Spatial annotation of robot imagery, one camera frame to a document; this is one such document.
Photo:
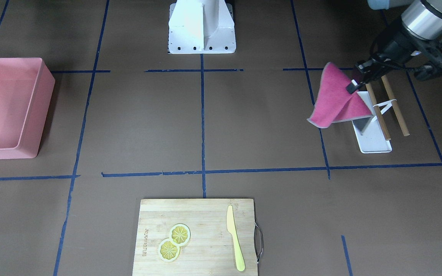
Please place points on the rear lemon slice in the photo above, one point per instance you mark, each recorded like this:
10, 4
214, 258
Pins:
180, 234

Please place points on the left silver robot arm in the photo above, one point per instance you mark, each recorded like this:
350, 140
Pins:
422, 18

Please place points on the pink microfibre cloth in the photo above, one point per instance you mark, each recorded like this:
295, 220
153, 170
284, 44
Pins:
334, 103

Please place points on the yellow plastic knife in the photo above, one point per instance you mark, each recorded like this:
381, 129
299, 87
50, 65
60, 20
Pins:
231, 227

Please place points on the bamboo cutting board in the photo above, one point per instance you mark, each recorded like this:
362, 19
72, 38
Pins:
210, 251

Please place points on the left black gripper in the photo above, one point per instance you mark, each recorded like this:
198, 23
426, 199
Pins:
396, 43

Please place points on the white towel rack stand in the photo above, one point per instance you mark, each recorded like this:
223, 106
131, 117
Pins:
372, 133

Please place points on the pink plastic bin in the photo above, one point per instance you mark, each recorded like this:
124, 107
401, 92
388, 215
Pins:
26, 87

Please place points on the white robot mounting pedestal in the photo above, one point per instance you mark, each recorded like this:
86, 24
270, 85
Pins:
202, 27

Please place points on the front lemon slice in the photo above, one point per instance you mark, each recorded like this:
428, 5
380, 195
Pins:
168, 251

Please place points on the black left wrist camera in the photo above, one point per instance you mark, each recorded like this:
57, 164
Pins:
432, 50

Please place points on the lemon slice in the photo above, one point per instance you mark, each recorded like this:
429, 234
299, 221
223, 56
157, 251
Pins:
180, 234
168, 251

